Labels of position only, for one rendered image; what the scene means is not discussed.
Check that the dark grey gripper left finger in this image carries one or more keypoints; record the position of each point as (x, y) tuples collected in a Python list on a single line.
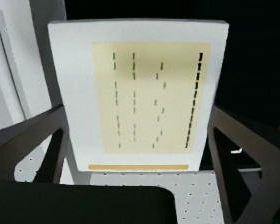
[(19, 140)]

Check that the grey perforated metal plate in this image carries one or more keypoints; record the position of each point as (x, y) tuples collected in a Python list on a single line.
[(196, 195)]

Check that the grey boxy benchtop instrument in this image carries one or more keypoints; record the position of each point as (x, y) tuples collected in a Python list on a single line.
[(249, 82)]

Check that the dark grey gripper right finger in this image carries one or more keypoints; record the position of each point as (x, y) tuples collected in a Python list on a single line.
[(260, 142)]

